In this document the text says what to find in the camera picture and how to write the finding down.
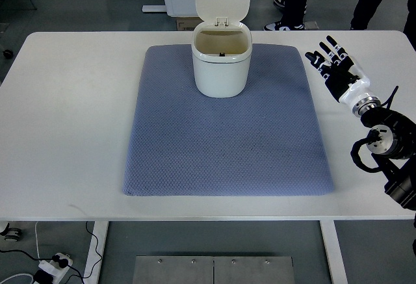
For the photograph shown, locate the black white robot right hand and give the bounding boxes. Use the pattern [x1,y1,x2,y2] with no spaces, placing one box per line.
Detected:
[305,35,370,105]

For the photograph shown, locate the caster wheel lower left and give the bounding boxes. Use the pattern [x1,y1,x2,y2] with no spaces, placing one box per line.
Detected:
[0,222,22,242]

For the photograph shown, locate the black floor cable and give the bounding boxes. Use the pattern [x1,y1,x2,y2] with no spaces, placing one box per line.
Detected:
[0,221,103,284]

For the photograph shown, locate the white power strip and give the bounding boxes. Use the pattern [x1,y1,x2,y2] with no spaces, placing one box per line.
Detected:
[38,253,73,283]

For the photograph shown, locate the cardboard box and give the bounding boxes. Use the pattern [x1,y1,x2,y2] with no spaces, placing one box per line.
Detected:
[175,17,202,31]

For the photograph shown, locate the metal floor plate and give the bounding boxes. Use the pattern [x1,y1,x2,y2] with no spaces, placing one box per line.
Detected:
[133,255,295,283]

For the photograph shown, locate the black caster wheel left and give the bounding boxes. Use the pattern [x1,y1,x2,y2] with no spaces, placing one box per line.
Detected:
[3,49,14,59]

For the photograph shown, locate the white trash bin open lid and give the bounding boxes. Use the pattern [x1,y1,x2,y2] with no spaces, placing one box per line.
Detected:
[191,0,253,98]

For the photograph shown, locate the white floor cable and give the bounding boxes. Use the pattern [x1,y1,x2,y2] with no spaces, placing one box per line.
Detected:
[0,222,41,284]

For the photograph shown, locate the white table right leg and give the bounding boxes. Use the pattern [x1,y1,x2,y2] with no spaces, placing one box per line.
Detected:
[320,220,348,284]

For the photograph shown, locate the blue textured cloth mat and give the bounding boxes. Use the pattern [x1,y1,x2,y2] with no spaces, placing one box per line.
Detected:
[123,44,333,196]

